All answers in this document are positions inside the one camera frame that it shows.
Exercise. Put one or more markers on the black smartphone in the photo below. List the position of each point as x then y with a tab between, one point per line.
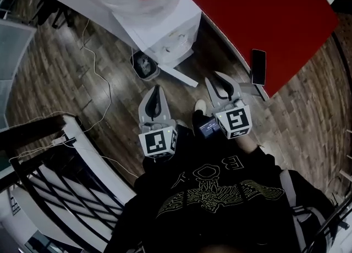
258	67

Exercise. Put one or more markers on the person's right forearm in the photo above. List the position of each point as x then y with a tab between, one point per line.
248	144

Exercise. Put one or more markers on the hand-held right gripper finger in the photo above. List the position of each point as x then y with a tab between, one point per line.
214	95
233	88

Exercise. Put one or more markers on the white power strip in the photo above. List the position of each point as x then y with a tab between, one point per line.
59	140

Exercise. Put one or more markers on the black chair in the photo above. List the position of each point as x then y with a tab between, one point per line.
53	10

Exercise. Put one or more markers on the black metal railing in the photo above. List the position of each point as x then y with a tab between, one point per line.
55	180

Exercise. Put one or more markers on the black trousers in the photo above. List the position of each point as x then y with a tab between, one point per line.
198	121

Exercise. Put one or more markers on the small black display unit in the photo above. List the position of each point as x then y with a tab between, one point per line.
207	128

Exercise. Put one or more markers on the white shoe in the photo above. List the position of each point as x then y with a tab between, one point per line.
200	105
181	123

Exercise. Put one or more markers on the red table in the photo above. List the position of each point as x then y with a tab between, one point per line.
275	26

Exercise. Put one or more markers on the black printed sweatshirt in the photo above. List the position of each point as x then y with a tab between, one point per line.
220	205

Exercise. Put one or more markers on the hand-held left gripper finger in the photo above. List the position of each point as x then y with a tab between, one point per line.
165	110
144	109

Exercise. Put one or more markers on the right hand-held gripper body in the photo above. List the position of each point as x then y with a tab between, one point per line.
235	121

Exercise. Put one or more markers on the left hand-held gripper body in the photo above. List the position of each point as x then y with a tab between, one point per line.
156	143

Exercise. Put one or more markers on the white water dispenser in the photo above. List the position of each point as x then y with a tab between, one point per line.
170	29

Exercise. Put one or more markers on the frosted glass panel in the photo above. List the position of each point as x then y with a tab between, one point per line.
13	54

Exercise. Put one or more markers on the grey trash bin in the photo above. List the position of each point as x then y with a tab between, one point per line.
144	66

